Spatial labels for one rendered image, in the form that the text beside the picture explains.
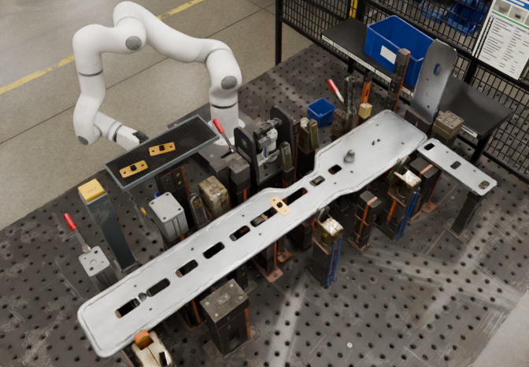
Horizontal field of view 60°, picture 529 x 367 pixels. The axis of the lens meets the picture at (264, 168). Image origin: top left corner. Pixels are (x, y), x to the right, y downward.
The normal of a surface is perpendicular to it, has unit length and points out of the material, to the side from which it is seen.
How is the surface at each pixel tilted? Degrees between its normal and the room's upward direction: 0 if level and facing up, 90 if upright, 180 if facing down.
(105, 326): 0
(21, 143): 0
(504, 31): 90
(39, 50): 0
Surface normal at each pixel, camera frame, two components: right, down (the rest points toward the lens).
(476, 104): -0.01, -0.65
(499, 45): -0.78, 0.48
